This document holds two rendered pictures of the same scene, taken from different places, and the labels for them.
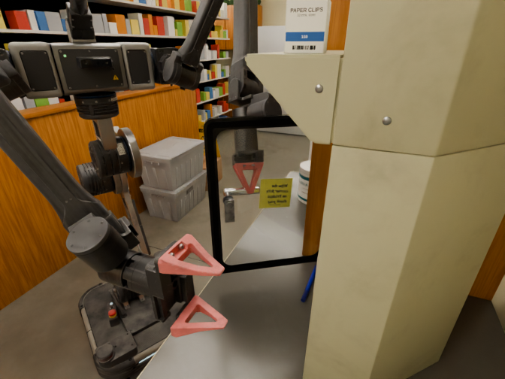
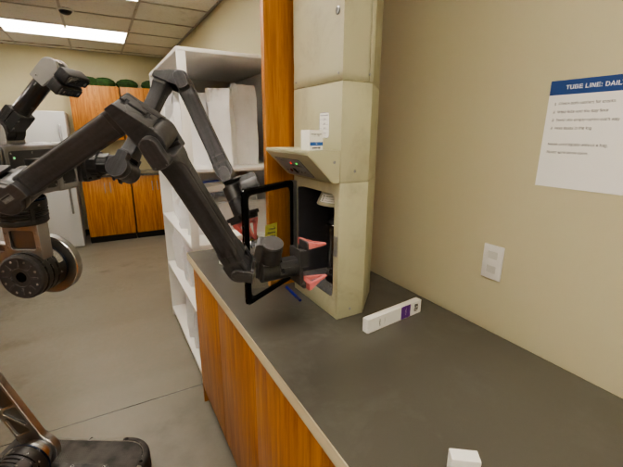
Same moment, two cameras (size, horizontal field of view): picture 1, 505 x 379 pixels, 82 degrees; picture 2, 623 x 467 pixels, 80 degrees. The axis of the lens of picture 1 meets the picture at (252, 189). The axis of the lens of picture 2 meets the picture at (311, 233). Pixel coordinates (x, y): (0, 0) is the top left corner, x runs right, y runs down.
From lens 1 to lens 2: 0.93 m
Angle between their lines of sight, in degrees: 49
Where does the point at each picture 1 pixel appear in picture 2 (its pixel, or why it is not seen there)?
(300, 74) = (328, 157)
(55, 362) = not seen: outside the picture
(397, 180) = (360, 192)
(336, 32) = (273, 137)
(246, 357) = (306, 328)
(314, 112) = (333, 171)
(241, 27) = (209, 132)
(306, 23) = (316, 139)
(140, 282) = (292, 265)
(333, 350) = (348, 286)
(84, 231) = (270, 242)
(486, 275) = not seen: hidden behind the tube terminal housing
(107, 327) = not seen: outside the picture
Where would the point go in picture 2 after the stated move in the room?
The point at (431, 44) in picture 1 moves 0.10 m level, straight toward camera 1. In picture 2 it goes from (362, 146) to (379, 147)
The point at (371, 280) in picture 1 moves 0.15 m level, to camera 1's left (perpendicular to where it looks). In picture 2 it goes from (358, 238) to (331, 248)
